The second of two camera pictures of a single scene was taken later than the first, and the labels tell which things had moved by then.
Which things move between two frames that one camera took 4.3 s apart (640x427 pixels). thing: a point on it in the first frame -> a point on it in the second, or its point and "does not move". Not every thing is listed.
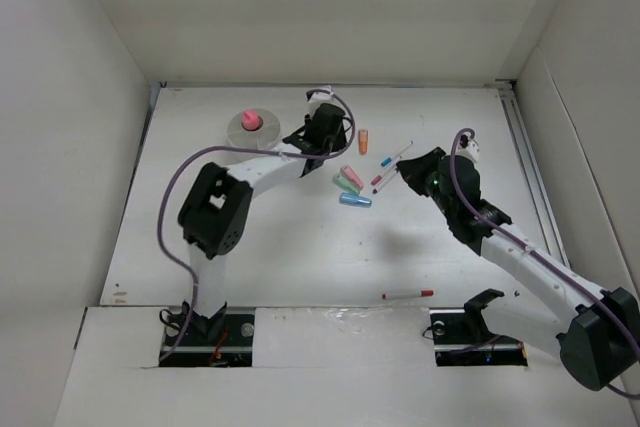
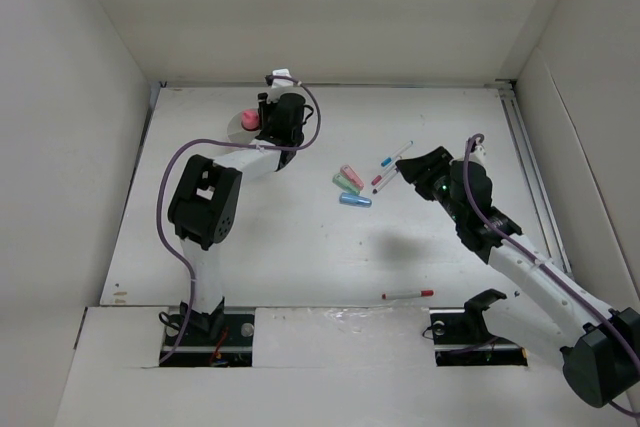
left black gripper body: (334, 142) -> (266, 112)
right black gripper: (414, 169) does not move
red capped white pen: (399, 295) does not move
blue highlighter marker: (355, 199) does not move
